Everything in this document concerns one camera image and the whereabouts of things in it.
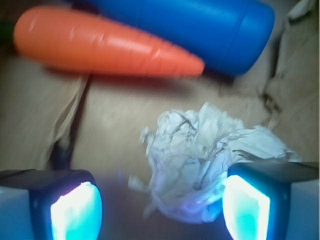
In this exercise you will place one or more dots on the blue plastic toy bottle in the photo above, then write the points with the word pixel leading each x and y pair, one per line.
pixel 228 35

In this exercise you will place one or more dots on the crumpled white paper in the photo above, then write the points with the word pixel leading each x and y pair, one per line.
pixel 189 155

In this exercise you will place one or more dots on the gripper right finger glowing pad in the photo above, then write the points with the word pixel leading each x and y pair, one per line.
pixel 272 201

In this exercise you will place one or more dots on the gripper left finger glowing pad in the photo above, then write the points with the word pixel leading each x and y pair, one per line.
pixel 49 205

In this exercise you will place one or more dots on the orange toy carrot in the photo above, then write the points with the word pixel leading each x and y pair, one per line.
pixel 76 41

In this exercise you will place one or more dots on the brown paper bag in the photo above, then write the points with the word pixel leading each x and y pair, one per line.
pixel 101 117

